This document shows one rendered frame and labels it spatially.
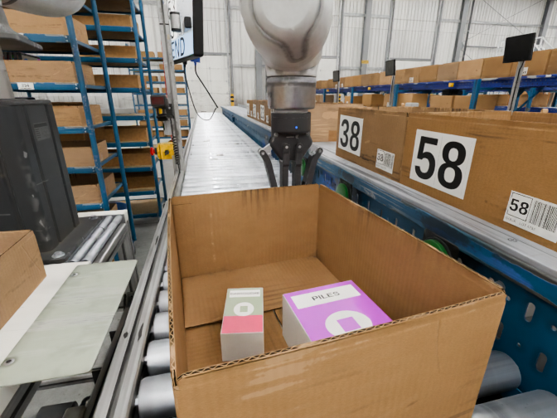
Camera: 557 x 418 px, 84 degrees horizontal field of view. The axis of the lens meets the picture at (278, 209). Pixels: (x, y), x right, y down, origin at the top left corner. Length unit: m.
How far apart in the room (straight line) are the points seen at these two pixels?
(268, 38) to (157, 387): 0.43
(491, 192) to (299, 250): 0.36
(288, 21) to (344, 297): 0.34
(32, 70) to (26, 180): 1.18
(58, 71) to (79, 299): 1.41
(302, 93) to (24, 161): 0.57
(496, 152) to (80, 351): 0.69
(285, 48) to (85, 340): 0.48
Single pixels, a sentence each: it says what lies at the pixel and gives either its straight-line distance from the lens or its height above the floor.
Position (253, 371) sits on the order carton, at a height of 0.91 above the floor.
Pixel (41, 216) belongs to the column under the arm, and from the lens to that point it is 0.84.
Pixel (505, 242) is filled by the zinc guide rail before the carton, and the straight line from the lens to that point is 0.54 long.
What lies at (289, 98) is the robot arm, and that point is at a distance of 0.57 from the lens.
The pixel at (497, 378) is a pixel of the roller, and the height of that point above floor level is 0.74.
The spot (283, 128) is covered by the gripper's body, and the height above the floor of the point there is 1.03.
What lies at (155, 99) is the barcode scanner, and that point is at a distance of 1.46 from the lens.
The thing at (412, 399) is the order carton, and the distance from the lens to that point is 0.35.
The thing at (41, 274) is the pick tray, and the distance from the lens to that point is 0.76.
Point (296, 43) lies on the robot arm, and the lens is 0.40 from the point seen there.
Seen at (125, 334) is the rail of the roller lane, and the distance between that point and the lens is 0.56.
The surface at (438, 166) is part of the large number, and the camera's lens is 0.70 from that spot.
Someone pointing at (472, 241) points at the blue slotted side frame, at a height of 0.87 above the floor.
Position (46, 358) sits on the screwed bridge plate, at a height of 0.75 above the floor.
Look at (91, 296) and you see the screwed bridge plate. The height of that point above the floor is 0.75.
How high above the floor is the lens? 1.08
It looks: 20 degrees down
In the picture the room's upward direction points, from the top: straight up
